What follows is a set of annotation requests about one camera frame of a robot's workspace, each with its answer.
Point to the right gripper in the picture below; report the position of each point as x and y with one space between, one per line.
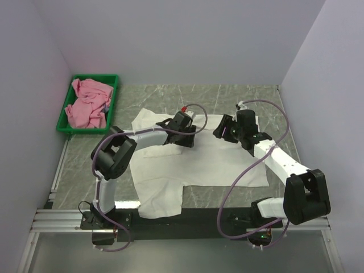
226 121

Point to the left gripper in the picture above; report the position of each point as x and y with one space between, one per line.
188 142

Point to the white t-shirt with red print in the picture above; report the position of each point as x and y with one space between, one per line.
161 172

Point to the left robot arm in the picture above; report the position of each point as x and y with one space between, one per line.
114 152

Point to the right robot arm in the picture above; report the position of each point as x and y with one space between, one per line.
306 195

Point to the pink t-shirt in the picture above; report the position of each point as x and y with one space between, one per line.
93 98

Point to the black base beam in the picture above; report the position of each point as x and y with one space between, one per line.
192 223

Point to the green plastic bin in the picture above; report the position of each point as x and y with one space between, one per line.
63 125

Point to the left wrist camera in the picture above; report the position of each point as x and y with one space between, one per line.
188 112

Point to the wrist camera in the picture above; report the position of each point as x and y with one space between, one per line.
188 112
240 106

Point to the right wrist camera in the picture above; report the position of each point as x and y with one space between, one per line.
240 106

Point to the aluminium rail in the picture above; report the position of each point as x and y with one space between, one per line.
69 221

